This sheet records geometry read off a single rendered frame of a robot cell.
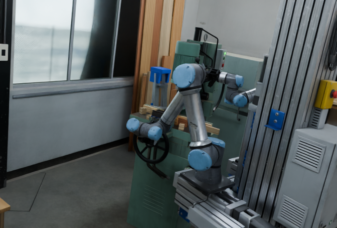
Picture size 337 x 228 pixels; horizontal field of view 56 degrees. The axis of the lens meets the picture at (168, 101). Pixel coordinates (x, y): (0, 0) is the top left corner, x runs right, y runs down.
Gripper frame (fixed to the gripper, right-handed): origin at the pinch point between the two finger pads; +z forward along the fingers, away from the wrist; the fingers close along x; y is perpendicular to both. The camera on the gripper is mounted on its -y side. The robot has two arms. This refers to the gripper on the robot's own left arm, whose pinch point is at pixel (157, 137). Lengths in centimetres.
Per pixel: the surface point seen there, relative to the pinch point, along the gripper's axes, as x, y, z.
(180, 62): -7, -57, 3
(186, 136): 10.3, -10.6, 21.3
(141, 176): -22, 26, 42
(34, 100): -146, 0, 26
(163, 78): -70, -76, 96
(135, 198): -24, 43, 53
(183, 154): 10.3, 1.2, 28.3
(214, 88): 12, -56, 36
